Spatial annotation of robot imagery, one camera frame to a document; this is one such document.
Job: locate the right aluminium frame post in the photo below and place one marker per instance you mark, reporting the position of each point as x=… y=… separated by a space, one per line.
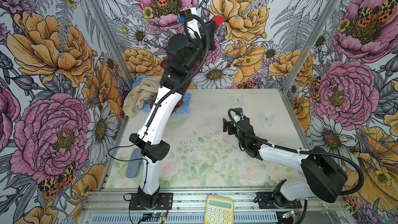
x=324 y=16

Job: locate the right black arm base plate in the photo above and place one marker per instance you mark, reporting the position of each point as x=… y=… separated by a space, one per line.
x=270 y=200

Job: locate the left aluminium frame post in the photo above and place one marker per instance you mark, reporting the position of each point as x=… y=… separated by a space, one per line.
x=102 y=21

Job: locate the green circuit board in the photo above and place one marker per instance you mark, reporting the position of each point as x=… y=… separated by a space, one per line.
x=153 y=217
x=289 y=214

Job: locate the right green circuit board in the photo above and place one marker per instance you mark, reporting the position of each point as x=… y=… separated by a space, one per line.
x=289 y=214

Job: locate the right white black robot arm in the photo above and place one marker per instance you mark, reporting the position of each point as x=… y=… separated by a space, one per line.
x=323 y=177

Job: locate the front aluminium rail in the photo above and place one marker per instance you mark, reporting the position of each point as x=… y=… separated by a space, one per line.
x=187 y=200

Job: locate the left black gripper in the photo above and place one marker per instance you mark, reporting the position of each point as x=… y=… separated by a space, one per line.
x=207 y=33

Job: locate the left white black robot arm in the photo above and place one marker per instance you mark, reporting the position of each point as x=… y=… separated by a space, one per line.
x=186 y=53

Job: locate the blue grey oval pad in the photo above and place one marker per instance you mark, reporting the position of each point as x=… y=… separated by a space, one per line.
x=133 y=167

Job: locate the yellow calculator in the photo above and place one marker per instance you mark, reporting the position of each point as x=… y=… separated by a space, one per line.
x=219 y=210

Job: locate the red black plaid cloth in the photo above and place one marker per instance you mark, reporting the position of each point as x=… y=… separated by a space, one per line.
x=175 y=72

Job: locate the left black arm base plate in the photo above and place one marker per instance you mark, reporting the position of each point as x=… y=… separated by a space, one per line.
x=159 y=201

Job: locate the light blue cloth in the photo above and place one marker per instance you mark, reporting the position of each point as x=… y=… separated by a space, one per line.
x=182 y=107

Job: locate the left green circuit board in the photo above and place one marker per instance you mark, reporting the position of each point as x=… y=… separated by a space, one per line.
x=153 y=217

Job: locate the beige cloth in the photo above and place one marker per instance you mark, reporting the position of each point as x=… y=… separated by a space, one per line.
x=144 y=89

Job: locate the aluminium frame post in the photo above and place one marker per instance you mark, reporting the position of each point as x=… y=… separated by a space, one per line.
x=102 y=21
x=324 y=16

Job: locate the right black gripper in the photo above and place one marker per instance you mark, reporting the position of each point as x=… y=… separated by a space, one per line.
x=230 y=126

